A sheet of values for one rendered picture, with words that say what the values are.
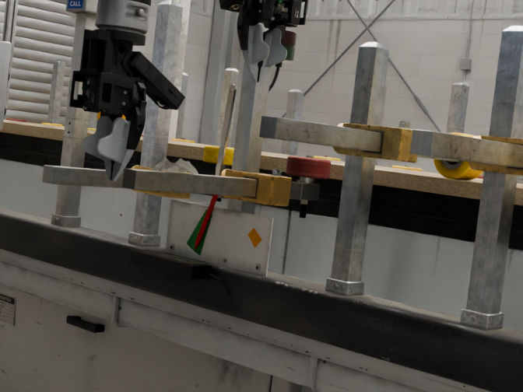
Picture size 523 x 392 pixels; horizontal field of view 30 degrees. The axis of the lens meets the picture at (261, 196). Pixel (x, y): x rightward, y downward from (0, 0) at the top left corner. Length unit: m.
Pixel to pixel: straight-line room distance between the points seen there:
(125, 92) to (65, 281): 0.81
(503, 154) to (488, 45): 8.62
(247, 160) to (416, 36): 8.74
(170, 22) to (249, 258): 0.50
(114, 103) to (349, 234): 0.43
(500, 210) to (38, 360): 1.54
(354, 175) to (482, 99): 8.34
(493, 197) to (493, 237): 0.06
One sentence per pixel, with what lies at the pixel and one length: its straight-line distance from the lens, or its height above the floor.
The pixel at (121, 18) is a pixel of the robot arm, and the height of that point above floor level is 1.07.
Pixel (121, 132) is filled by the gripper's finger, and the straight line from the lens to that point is 1.41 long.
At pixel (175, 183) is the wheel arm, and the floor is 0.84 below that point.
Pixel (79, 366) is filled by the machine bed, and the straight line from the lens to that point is 2.49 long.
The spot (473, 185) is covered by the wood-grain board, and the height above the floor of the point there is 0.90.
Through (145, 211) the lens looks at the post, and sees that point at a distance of 1.89.
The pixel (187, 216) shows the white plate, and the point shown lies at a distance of 1.79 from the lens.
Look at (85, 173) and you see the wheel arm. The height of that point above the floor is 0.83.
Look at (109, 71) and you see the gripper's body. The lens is 1.40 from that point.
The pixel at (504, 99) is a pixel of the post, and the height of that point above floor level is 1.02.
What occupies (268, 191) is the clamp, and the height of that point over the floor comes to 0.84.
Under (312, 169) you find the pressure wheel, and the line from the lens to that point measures 1.75.
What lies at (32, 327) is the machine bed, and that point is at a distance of 2.64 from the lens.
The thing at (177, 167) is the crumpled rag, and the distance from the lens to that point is 1.53.
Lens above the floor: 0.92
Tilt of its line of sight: 3 degrees down
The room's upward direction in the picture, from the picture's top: 7 degrees clockwise
